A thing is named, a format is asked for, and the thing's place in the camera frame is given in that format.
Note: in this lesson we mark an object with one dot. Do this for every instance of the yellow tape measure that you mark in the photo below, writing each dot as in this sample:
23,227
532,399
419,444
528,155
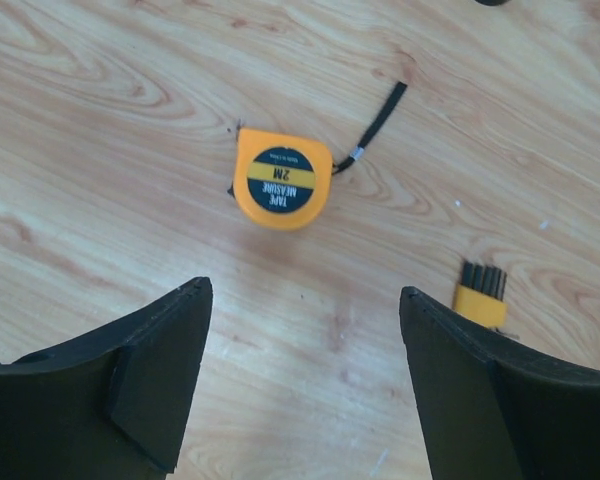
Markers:
283,182

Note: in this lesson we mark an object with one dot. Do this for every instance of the hex key set orange holder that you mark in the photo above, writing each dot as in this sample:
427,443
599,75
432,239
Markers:
479,296

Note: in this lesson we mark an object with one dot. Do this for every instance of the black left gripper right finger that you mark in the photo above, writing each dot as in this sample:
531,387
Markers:
492,408

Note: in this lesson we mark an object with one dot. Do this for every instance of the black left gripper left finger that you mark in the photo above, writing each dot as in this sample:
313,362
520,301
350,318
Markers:
112,403

